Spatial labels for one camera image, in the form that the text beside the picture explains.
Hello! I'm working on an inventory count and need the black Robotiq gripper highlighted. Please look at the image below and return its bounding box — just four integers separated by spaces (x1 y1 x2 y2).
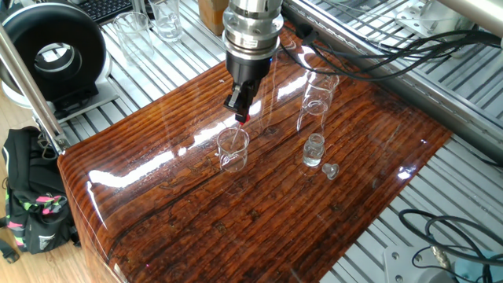
222 50 273 123

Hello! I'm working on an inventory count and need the glass dropper with red bulb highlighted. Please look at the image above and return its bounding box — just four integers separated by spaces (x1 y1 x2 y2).
229 116 252 153

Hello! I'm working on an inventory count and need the small glass bottle with liquid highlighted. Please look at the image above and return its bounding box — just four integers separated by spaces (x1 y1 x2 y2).
302 132 327 168

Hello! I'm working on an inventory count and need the lower glass conical flask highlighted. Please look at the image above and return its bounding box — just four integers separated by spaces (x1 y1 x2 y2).
216 126 251 174

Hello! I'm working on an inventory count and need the glass conical flask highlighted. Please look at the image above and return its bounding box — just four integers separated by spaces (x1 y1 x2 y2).
216 126 251 174
296 66 341 134

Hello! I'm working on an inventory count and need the upper glass conical flask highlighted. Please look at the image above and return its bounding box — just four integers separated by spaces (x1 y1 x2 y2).
296 66 341 134

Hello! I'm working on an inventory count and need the brown cardboard box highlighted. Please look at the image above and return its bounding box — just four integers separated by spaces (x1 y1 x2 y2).
196 0 231 37

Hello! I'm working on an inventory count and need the glossy wood-grain table mat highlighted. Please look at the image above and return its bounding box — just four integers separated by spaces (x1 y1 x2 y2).
57 23 453 283

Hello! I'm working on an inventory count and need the tall glass beaker with water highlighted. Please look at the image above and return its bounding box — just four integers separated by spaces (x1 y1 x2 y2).
148 0 185 44

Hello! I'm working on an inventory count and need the clear glass bottle stopper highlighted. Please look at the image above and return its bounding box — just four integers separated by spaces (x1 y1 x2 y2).
321 162 340 182

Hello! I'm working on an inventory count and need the tall empty glass beaker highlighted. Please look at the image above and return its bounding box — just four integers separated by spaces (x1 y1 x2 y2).
112 11 156 67

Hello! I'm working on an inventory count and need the black computer keyboard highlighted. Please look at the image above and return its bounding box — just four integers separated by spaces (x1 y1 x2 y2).
79 0 135 25

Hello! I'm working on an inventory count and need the black backpack with colourful print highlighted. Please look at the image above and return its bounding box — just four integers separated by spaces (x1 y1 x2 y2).
0 125 82 263

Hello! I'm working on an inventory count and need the white fan base plate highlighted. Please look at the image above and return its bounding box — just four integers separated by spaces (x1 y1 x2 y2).
2 50 121 125

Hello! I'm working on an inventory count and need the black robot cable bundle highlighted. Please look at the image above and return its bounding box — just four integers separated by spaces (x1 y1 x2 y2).
279 22 503 83

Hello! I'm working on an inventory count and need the aluminium frame post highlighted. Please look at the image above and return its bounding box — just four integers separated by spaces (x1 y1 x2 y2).
0 23 71 156

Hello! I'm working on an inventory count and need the black ring-shaped fan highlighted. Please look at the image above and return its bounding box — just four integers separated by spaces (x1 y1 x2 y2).
0 2 108 115

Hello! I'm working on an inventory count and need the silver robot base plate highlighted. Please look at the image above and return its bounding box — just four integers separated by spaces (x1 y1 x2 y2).
383 244 459 283

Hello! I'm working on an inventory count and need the black cable with silver plug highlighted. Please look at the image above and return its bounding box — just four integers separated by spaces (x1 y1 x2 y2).
397 208 503 283

